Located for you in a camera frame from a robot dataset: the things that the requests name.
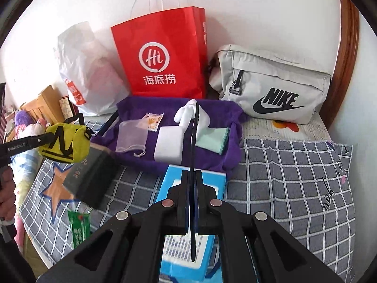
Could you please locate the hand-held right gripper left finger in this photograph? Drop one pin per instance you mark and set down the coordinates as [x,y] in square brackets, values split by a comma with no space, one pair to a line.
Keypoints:
[184,200]

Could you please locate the wooden headboard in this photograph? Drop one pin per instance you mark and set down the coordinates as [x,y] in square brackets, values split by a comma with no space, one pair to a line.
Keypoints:
[47,100]

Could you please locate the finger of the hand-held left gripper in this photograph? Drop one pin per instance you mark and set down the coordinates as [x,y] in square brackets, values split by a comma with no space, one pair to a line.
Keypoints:
[77,117]
[39,141]

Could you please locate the grey waist bag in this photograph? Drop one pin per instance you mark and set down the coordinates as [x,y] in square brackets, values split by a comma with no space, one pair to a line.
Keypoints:
[279,73]

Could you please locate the purple towel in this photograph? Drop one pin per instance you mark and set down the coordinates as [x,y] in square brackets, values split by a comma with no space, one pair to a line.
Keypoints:
[229,165]

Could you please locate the person's left forearm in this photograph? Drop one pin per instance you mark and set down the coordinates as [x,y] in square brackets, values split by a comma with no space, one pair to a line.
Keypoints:
[7,230]

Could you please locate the person's left hand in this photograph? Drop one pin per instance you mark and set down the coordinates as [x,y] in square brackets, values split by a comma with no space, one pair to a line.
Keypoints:
[8,197]

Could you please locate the orange-print packet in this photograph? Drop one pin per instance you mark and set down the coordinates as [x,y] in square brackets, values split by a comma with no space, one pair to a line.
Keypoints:
[153,121]

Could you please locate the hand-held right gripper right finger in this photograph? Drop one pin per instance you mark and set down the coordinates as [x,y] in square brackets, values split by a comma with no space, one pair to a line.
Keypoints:
[203,200]

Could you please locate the red paper bag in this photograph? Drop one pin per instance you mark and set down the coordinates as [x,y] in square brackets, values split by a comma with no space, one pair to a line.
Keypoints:
[159,35]

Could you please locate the blue tissue box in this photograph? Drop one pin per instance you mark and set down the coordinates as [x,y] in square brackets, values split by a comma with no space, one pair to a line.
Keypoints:
[170,177]

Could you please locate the purple plush toy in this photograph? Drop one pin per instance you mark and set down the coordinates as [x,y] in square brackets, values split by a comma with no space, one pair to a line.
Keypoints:
[23,118]

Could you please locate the grey checked blanket with stars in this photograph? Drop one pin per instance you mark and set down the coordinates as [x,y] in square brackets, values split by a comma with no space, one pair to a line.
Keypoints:
[279,182]

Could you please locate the pastel printed quilt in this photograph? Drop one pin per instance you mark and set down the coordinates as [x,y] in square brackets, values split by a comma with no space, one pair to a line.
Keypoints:
[29,129]

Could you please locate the brown wooden door frame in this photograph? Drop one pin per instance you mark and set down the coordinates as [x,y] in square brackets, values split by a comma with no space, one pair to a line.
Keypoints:
[347,50]

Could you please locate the white plastic shopping bag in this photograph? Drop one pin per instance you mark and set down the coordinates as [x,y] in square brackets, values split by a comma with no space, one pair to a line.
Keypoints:
[88,64]

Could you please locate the mint green cloth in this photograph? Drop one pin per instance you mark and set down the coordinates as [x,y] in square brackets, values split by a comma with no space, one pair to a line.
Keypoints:
[212,140]

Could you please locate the green packet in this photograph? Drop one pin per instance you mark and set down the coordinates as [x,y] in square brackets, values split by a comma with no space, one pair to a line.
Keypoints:
[78,227]

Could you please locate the dark tin box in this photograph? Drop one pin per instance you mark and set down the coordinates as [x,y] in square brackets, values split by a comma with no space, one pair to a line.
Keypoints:
[91,179]

